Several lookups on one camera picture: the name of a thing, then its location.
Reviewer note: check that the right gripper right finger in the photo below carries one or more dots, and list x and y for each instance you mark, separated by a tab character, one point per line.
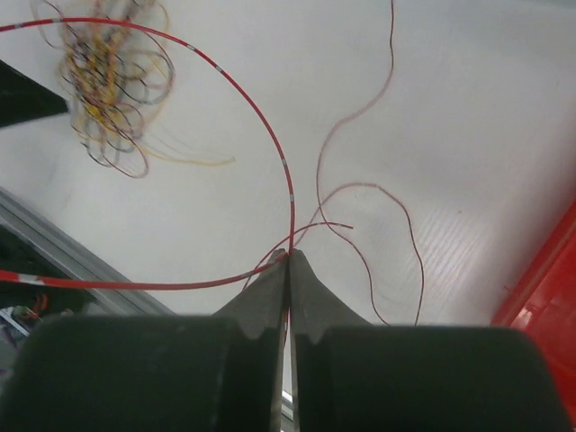
351	375

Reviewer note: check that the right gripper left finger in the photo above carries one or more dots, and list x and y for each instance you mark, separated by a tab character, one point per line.
218	372

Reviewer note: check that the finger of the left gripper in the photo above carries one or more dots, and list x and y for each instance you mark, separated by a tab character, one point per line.
24	100

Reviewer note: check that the red plastic tray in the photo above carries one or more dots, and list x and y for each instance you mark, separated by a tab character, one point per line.
543	301

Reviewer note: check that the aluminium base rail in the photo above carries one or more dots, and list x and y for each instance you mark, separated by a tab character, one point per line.
74	260

